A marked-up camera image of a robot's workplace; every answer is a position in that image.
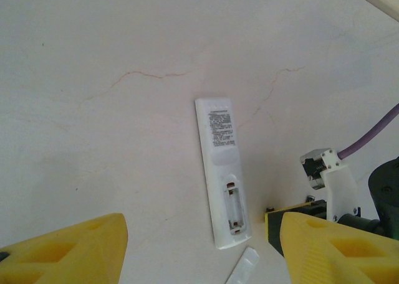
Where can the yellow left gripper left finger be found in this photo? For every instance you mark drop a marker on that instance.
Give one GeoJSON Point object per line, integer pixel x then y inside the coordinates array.
{"type": "Point", "coordinates": [62, 253]}

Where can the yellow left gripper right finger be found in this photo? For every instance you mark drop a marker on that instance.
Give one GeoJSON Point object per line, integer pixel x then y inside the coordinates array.
{"type": "Point", "coordinates": [327, 259]}

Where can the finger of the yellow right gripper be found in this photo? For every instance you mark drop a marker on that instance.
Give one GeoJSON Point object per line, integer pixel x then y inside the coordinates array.
{"type": "Point", "coordinates": [273, 228]}
{"type": "Point", "coordinates": [321, 210]}

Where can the small brown battery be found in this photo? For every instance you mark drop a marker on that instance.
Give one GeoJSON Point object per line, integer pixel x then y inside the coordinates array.
{"type": "Point", "coordinates": [270, 209]}

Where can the white battery cover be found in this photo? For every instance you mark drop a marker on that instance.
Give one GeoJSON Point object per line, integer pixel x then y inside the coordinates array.
{"type": "Point", "coordinates": [244, 265]}

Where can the white remote control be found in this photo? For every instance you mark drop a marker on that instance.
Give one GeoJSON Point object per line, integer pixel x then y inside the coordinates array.
{"type": "Point", "coordinates": [218, 172]}

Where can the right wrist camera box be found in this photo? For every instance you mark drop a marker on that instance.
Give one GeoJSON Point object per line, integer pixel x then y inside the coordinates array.
{"type": "Point", "coordinates": [338, 184]}

